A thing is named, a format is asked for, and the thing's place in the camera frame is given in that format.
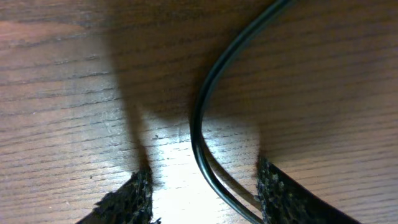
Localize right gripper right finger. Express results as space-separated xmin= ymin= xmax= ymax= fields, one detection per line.
xmin=257 ymin=157 xmax=359 ymax=224

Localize black usb cable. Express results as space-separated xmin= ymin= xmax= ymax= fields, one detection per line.
xmin=189 ymin=0 xmax=293 ymax=224

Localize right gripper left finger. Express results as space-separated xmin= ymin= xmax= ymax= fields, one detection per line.
xmin=76 ymin=169 xmax=160 ymax=224

